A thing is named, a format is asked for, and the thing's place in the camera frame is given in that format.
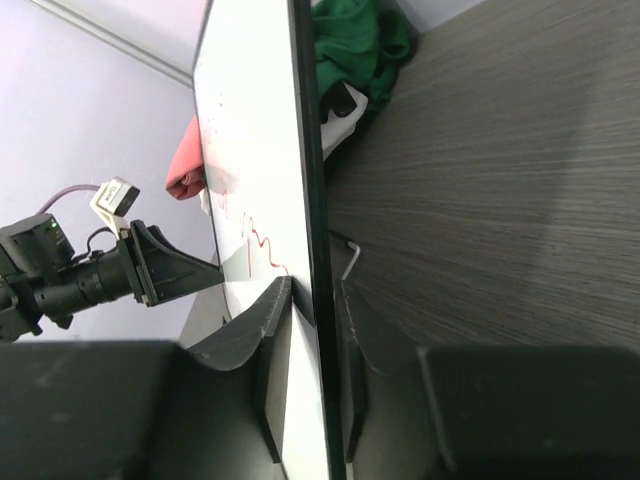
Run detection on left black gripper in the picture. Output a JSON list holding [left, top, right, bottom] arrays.
[[1, 214, 223, 342]]

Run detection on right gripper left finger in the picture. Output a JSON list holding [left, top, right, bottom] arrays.
[[1, 277, 292, 479]]

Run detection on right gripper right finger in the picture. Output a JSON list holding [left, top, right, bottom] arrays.
[[335, 282, 639, 479]]

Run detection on pink t shirt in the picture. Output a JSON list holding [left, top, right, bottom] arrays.
[[166, 116, 205, 200]]

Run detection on white dry-erase board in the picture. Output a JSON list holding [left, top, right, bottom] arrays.
[[193, 1, 347, 479]]

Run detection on white t shirt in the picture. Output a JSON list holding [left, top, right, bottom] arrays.
[[321, 82, 369, 160]]

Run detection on green t shirt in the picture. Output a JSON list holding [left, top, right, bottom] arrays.
[[311, 0, 413, 112]]

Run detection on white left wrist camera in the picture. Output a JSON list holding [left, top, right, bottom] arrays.
[[90, 177, 140, 239]]

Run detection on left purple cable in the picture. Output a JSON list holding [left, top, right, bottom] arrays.
[[38, 183, 101, 216]]

